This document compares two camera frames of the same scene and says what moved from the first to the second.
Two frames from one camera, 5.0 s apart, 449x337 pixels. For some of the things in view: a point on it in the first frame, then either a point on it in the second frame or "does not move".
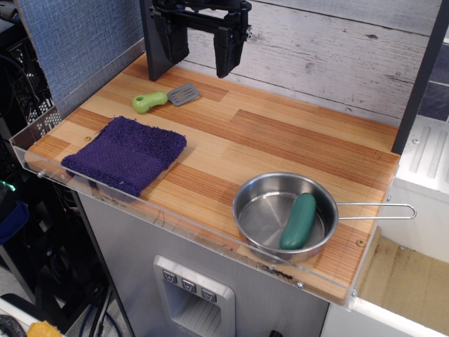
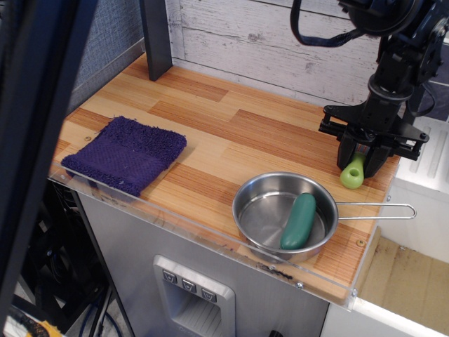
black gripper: x=205 y=14 → x=379 y=117
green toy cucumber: x=299 y=222 does not move
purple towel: x=125 y=155 does not move
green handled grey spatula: x=177 y=97 → x=352 y=175
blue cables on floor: x=86 y=316 does not move
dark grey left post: x=158 y=61 does not move
